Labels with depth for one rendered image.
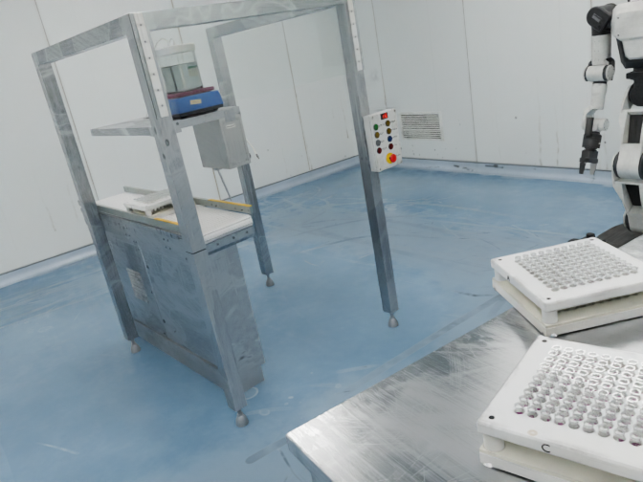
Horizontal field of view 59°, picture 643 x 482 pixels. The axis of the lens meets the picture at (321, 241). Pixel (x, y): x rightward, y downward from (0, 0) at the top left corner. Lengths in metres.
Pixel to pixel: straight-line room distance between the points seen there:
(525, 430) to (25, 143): 5.00
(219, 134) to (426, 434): 1.61
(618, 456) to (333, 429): 0.42
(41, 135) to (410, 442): 4.86
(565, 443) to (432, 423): 0.23
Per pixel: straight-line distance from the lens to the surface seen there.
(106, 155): 5.58
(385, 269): 2.84
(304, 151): 6.54
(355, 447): 0.92
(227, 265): 2.48
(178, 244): 2.40
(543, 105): 5.25
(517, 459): 0.84
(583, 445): 0.80
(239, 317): 2.57
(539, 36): 5.20
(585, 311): 1.18
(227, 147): 2.26
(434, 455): 0.89
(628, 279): 1.20
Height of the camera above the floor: 1.44
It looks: 19 degrees down
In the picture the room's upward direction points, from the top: 11 degrees counter-clockwise
